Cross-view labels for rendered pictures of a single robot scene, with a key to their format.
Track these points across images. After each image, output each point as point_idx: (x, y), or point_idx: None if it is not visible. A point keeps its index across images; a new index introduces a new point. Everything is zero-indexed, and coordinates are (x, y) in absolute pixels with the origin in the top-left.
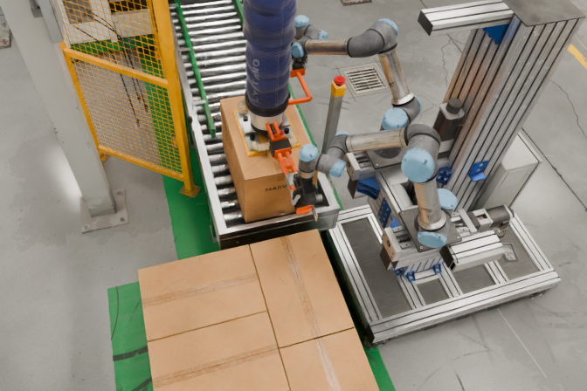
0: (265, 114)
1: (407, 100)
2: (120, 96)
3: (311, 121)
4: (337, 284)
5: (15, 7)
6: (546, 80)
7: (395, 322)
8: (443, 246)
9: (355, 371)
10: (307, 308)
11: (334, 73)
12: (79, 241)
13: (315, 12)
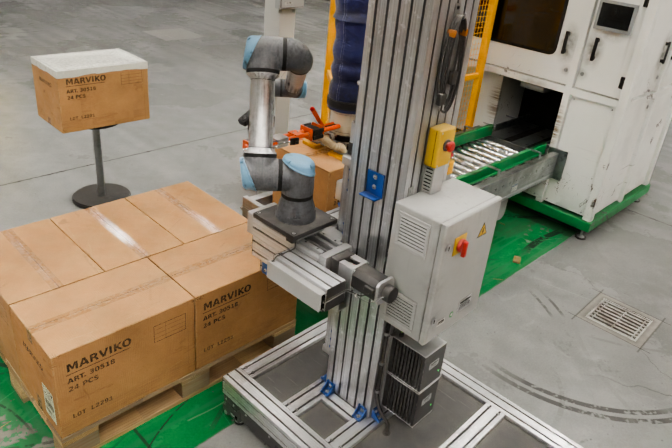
0: (328, 104)
1: None
2: None
3: (495, 292)
4: (241, 277)
5: None
6: (423, 43)
7: (253, 390)
8: (274, 229)
9: (141, 307)
10: (200, 264)
11: (590, 292)
12: (232, 209)
13: (659, 256)
